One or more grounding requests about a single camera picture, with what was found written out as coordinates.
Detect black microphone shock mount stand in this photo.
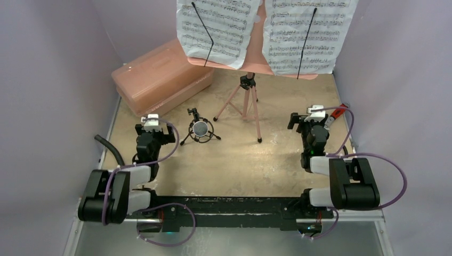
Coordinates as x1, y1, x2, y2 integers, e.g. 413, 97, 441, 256
180, 108, 221, 146

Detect pink music stand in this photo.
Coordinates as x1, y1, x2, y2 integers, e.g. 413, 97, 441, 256
185, 0, 336, 143

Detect sheet music page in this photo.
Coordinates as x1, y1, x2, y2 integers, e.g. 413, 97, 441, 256
176, 0, 261, 69
262, 0, 358, 76

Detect purple glitter microphone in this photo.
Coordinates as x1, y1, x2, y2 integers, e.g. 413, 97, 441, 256
192, 121, 208, 138

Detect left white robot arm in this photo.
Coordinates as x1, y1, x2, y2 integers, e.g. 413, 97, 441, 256
77, 124, 179, 226

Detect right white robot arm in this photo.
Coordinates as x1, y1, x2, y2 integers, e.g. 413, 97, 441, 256
287, 113, 380, 217

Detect pink translucent storage box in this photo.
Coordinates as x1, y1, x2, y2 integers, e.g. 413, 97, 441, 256
111, 39, 214, 116

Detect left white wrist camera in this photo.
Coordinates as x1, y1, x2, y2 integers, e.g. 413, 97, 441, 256
141, 114, 163, 133

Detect red handled tool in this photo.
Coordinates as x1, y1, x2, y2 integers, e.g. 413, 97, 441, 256
324, 103, 349, 129

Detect black corrugated hose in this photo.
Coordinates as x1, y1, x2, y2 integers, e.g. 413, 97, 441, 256
94, 134, 125, 167

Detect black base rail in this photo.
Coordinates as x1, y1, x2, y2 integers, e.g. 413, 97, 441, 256
127, 196, 334, 232

